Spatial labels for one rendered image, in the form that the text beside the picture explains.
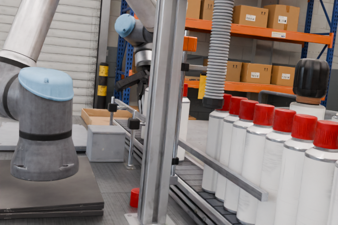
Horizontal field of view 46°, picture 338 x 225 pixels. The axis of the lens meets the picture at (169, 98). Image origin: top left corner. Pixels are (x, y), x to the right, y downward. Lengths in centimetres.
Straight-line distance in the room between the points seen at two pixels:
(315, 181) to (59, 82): 56
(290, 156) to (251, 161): 11
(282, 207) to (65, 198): 42
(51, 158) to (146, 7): 53
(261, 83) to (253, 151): 460
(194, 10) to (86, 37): 139
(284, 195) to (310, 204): 6
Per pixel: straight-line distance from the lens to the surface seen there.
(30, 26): 104
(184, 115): 103
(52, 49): 512
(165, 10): 72
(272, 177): 65
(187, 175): 95
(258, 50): 603
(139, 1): 118
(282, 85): 542
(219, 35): 63
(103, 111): 194
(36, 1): 106
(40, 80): 89
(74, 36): 513
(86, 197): 84
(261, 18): 529
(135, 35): 136
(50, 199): 83
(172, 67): 72
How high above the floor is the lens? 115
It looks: 6 degrees down
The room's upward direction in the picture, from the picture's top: 5 degrees clockwise
